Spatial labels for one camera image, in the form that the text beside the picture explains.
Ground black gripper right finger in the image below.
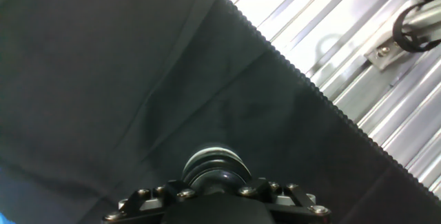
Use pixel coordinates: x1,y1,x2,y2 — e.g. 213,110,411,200
238,177,332,224

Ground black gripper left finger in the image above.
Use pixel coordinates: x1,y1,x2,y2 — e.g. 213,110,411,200
102,179,199,224

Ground clear glass jar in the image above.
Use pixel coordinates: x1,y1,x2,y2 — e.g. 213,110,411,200
185,143,244,165

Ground black cloth with blue print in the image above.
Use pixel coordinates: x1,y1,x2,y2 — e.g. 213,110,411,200
0,0,441,224

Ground aluminium camera bracket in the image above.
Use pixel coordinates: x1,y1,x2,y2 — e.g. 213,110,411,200
364,0,441,72

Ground black looped camera cable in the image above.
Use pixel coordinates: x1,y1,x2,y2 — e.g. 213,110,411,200
391,1,441,54

